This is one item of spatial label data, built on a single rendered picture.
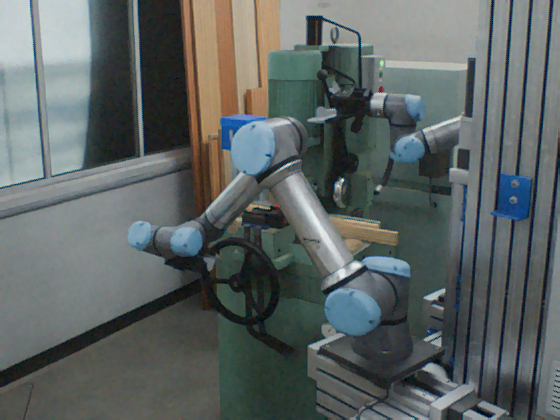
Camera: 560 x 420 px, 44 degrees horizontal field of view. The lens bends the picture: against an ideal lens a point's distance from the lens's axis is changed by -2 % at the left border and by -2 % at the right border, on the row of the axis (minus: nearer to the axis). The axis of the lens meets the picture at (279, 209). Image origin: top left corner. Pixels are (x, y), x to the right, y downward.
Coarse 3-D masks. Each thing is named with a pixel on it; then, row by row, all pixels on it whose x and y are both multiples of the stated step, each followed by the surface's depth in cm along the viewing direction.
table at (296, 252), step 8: (232, 224) 247; (232, 232) 238; (296, 240) 229; (360, 240) 229; (232, 248) 238; (296, 248) 225; (360, 248) 221; (368, 248) 224; (376, 248) 230; (232, 256) 227; (240, 256) 225; (280, 256) 223; (288, 256) 223; (296, 256) 226; (304, 256) 224; (360, 256) 219; (368, 256) 225; (376, 256) 231; (280, 264) 219; (288, 264) 223; (312, 264) 223
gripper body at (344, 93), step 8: (344, 88) 211; (352, 88) 209; (360, 88) 208; (336, 96) 209; (344, 96) 208; (352, 96) 209; (360, 96) 208; (368, 96) 206; (336, 104) 211; (344, 104) 209; (352, 104) 210; (360, 104) 209; (368, 104) 206; (344, 112) 212; (352, 112) 211; (368, 112) 207
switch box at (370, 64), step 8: (368, 56) 245; (376, 56) 245; (384, 56) 249; (368, 64) 244; (376, 64) 244; (384, 64) 250; (368, 72) 245; (376, 72) 245; (384, 72) 251; (368, 80) 245; (376, 80) 245; (384, 80) 252; (368, 88) 246; (376, 88) 246; (384, 88) 252
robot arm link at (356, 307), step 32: (256, 128) 154; (288, 128) 160; (256, 160) 154; (288, 160) 155; (288, 192) 155; (320, 224) 154; (320, 256) 154; (352, 256) 156; (352, 288) 151; (384, 288) 156; (352, 320) 151
